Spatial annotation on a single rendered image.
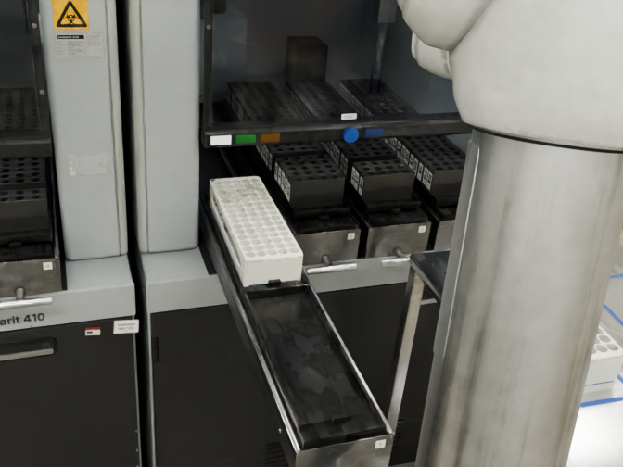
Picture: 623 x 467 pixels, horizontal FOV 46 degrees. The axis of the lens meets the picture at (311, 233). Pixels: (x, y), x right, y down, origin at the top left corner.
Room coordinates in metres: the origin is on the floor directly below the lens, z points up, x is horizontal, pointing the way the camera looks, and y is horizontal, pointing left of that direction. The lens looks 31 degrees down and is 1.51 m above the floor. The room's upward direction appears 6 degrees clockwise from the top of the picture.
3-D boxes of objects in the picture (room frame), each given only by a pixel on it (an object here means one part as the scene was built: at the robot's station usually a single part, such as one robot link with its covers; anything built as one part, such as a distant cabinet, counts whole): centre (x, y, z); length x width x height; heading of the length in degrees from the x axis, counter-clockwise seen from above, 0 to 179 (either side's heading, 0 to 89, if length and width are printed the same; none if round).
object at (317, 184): (1.28, 0.00, 0.85); 0.12 x 0.02 x 0.06; 112
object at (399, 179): (1.34, -0.14, 0.85); 0.12 x 0.02 x 0.06; 110
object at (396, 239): (1.55, -0.06, 0.78); 0.73 x 0.14 x 0.09; 21
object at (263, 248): (1.14, 0.11, 0.83); 0.30 x 0.10 x 0.06; 21
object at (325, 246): (1.50, 0.08, 0.78); 0.73 x 0.14 x 0.09; 21
